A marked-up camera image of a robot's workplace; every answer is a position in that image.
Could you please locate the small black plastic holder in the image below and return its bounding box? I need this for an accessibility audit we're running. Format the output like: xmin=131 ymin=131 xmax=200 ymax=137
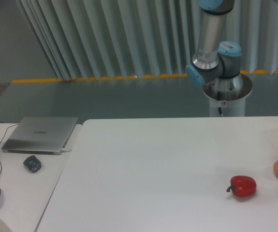
xmin=23 ymin=155 xmax=42 ymax=173

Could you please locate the red bell pepper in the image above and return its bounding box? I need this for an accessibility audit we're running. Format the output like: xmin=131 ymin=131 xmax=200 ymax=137
xmin=226 ymin=175 xmax=257 ymax=198

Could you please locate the white folding screen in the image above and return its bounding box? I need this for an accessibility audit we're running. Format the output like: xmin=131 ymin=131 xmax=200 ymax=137
xmin=18 ymin=0 xmax=278 ymax=81

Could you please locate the black mouse cable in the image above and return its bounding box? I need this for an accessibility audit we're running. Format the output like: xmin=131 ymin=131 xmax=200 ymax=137
xmin=0 ymin=121 xmax=20 ymax=189

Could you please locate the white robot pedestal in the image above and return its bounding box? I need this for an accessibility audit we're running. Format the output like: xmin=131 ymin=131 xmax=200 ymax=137
xmin=203 ymin=74 xmax=252 ymax=117

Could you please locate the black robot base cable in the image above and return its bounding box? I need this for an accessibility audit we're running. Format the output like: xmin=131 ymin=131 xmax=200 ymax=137
xmin=216 ymin=90 xmax=224 ymax=117

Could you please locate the silver closed laptop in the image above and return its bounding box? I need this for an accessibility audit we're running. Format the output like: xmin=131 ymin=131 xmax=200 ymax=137
xmin=2 ymin=117 xmax=78 ymax=155

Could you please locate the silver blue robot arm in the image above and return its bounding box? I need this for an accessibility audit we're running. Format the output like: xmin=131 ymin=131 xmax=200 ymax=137
xmin=186 ymin=0 xmax=278 ymax=86

